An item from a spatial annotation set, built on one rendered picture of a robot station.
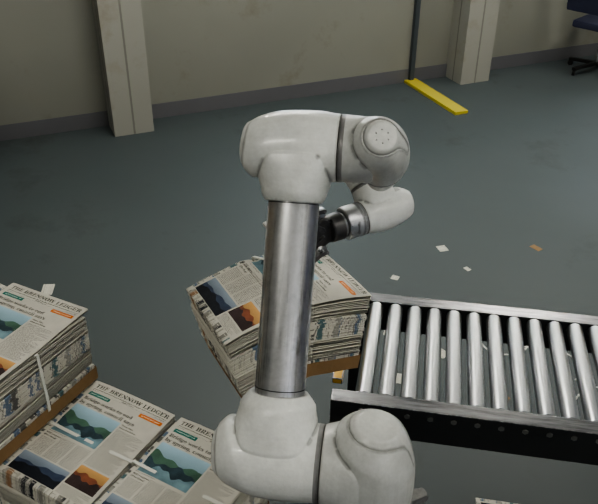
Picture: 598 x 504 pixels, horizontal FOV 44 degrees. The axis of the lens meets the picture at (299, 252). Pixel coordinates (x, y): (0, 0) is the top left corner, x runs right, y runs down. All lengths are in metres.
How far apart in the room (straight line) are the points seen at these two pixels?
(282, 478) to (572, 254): 3.32
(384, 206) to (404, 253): 2.38
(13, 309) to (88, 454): 0.45
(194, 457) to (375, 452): 0.70
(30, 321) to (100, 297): 1.93
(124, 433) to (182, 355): 1.54
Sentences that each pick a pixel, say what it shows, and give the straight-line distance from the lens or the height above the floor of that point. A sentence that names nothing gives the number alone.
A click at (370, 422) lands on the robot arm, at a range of 1.44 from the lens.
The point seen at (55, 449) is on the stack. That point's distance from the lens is 2.08.
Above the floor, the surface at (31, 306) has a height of 1.07.
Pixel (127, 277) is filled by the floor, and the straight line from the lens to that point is 4.16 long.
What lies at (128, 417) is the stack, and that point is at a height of 0.83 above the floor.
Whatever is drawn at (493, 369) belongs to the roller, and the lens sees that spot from 2.35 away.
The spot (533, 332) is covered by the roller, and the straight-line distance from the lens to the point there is 2.52.
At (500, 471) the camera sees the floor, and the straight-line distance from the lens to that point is 3.15.
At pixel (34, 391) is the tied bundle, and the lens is 2.07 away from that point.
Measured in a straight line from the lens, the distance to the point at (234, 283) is 1.97.
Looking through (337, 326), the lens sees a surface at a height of 1.11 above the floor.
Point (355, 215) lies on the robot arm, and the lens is 1.92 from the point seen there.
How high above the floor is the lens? 2.29
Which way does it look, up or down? 32 degrees down
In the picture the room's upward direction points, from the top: straight up
